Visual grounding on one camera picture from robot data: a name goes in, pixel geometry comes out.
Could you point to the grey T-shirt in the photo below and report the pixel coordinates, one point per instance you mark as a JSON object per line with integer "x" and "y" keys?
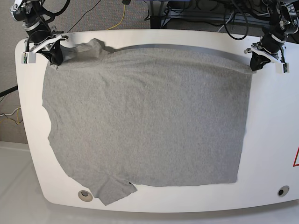
{"x": 147, "y": 116}

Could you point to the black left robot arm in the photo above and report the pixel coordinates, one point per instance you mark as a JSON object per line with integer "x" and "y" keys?
{"x": 283, "y": 21}

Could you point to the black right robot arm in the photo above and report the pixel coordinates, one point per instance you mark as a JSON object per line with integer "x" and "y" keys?
{"x": 32, "y": 13}

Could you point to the left table cable grommet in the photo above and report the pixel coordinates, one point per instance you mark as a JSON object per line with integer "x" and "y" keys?
{"x": 85, "y": 196}

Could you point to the right table cable grommet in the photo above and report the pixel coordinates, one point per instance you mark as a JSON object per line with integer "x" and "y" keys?
{"x": 283, "y": 191}

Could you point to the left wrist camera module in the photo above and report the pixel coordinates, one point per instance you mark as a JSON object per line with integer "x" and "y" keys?
{"x": 281, "y": 67}

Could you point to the aluminium frame rail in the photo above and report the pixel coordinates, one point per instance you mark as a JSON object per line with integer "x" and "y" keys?
{"x": 212, "y": 17}

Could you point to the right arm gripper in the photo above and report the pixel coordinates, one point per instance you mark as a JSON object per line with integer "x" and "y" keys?
{"x": 39, "y": 37}

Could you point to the black rod at left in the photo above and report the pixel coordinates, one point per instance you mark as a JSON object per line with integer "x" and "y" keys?
{"x": 8, "y": 91}

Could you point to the black table leg post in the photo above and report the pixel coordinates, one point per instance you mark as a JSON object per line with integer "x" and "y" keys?
{"x": 155, "y": 14}

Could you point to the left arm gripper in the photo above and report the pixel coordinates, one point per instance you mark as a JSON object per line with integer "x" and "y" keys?
{"x": 268, "y": 50}

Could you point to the red triangle warning sticker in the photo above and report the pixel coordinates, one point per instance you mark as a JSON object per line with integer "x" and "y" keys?
{"x": 296, "y": 160}

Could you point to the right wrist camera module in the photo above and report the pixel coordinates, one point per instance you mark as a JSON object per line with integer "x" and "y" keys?
{"x": 28, "y": 57}

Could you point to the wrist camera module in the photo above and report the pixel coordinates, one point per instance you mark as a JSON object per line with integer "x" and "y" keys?
{"x": 28, "y": 57}
{"x": 281, "y": 67}

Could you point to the table cable grommet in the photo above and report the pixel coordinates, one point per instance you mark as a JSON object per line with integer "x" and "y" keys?
{"x": 85, "y": 196}
{"x": 283, "y": 191}

